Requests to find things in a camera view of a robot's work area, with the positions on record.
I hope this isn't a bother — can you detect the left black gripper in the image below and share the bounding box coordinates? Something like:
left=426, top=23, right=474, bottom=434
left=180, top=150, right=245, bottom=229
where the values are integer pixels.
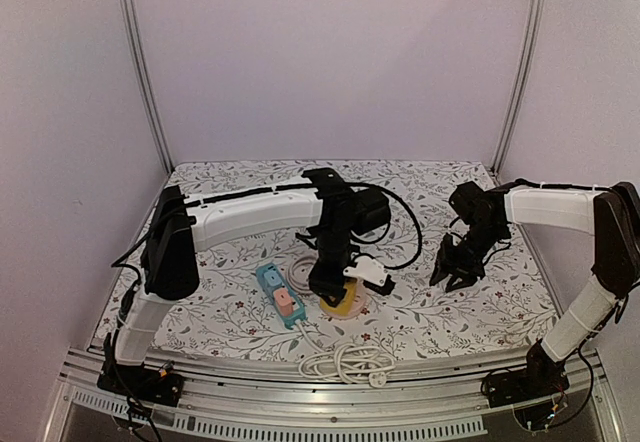
left=309, top=228, right=361, bottom=308

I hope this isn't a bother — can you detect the yellow cube socket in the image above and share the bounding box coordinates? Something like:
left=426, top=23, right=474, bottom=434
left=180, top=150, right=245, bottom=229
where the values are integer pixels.
left=319, top=282, right=357, bottom=317

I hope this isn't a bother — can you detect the teal power strip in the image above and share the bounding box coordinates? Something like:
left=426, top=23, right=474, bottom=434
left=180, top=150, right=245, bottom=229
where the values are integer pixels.
left=256, top=263, right=307, bottom=330

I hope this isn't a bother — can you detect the pink plug adapter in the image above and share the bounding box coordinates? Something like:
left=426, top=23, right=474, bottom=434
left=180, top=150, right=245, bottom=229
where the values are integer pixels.
left=273, top=287, right=297, bottom=317

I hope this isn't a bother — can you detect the blue plug adapter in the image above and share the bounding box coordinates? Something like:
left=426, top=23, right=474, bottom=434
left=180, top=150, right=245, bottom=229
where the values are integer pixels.
left=263, top=270, right=283, bottom=290

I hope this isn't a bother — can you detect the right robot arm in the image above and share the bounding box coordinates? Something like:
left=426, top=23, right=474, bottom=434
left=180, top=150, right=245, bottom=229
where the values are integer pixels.
left=429, top=179, right=639, bottom=398

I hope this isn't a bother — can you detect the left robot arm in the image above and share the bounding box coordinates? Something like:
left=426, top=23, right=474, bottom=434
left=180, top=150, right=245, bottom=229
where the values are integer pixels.
left=105, top=168, right=398, bottom=396

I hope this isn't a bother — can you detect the floral table mat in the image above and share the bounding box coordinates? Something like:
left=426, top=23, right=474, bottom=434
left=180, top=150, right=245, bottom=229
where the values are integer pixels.
left=97, top=159, right=562, bottom=363

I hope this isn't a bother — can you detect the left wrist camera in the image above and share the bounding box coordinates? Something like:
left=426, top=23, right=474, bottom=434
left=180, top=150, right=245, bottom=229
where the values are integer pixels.
left=343, top=254, right=395, bottom=296

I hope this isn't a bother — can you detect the white power strip cable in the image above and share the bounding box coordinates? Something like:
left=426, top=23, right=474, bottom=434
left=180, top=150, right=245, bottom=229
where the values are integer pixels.
left=294, top=320, right=397, bottom=389

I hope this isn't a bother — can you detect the aluminium front rail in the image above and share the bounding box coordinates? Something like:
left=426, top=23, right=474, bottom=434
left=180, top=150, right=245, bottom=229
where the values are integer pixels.
left=43, top=348, right=627, bottom=441

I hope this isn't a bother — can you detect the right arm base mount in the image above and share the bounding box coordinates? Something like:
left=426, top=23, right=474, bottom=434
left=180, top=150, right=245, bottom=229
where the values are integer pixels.
left=480, top=368, right=570, bottom=408

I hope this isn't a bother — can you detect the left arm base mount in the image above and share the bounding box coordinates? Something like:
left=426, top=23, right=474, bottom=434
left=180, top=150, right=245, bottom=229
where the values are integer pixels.
left=97, top=363, right=185, bottom=407

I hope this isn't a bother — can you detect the right aluminium frame post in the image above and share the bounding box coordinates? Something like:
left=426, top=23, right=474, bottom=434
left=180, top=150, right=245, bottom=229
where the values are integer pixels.
left=490, top=0, right=545, bottom=178

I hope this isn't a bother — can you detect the aluminium frame post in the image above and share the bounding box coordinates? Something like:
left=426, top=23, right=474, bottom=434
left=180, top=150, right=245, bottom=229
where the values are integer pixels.
left=119, top=0, right=174, bottom=174
left=490, top=0, right=545, bottom=178

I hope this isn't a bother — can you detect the left aluminium frame post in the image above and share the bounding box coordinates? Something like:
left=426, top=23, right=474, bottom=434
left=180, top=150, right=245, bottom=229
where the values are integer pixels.
left=119, top=0, right=174, bottom=174

